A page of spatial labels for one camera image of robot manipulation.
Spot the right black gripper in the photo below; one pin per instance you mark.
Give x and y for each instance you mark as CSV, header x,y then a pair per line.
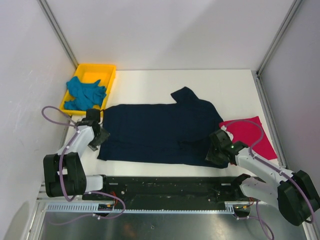
x,y
211,157

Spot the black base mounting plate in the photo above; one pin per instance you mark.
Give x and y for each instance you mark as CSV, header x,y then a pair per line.
x,y
216,188

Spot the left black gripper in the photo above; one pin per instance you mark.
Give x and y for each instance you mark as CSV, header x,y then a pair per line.
x,y
104,136

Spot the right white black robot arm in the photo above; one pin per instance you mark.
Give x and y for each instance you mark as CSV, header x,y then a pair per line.
x,y
292,193

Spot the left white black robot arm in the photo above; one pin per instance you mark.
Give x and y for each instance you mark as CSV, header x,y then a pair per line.
x,y
64,175

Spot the navy blue t-shirt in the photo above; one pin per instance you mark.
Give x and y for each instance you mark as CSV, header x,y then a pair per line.
x,y
176,133

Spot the left aluminium frame post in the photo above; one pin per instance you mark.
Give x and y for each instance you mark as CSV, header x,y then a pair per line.
x,y
50,16

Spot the folded magenta t-shirt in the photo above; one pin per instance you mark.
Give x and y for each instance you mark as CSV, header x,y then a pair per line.
x,y
248,131

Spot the right aluminium frame post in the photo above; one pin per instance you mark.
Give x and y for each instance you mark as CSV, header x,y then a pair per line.
x,y
287,21

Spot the teal crumpled t-shirt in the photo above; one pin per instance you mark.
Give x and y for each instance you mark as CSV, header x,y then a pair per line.
x,y
85,95

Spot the aluminium frame post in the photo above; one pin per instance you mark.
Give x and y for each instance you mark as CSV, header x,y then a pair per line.
x,y
287,21
50,16

